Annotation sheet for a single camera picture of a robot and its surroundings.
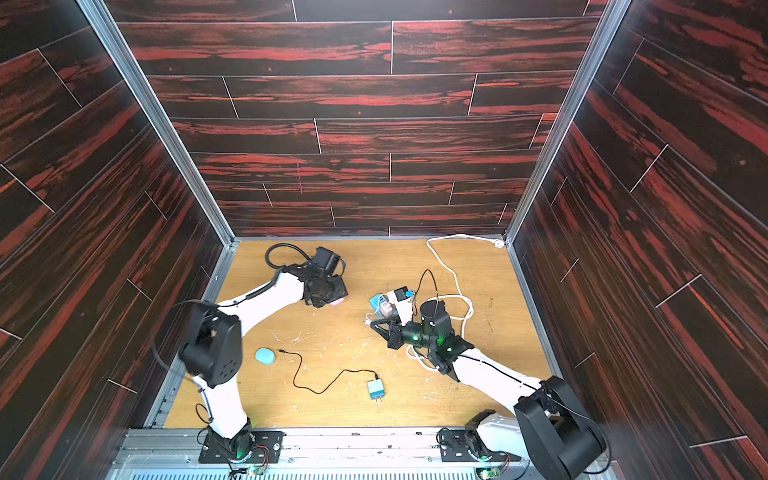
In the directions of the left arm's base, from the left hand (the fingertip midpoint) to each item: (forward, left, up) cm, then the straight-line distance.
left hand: (344, 293), depth 94 cm
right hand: (-13, -11, +7) cm, 19 cm away
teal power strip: (0, -10, -6) cm, 11 cm away
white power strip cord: (+4, -38, -6) cm, 39 cm away
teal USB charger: (-27, -11, -7) cm, 30 cm away
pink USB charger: (-5, -14, -1) cm, 15 cm away
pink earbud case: (-5, +1, +4) cm, 6 cm away
